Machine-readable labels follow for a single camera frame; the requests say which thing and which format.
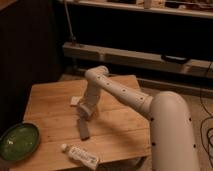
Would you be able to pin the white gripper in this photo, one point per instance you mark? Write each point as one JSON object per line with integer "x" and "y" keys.
{"x": 91, "y": 98}

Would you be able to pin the white ceramic cup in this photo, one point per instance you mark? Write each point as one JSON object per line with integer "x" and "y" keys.
{"x": 84, "y": 111}

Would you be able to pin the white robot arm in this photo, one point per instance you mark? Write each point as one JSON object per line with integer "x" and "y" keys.
{"x": 172, "y": 138}

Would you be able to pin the grey rectangular block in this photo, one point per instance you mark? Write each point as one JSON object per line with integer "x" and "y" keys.
{"x": 83, "y": 129}

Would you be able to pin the wooden table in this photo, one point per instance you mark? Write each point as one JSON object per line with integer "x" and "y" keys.
{"x": 118, "y": 133}

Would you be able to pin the white tube with label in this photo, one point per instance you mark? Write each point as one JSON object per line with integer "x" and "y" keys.
{"x": 79, "y": 154}

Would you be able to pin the black object on shelf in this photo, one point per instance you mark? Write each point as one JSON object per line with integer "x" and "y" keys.
{"x": 173, "y": 59}

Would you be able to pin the metal pole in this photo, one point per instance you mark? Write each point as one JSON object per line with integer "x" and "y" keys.
{"x": 72, "y": 37}

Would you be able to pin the wooden wall shelf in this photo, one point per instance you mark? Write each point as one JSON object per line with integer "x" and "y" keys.
{"x": 134, "y": 59}

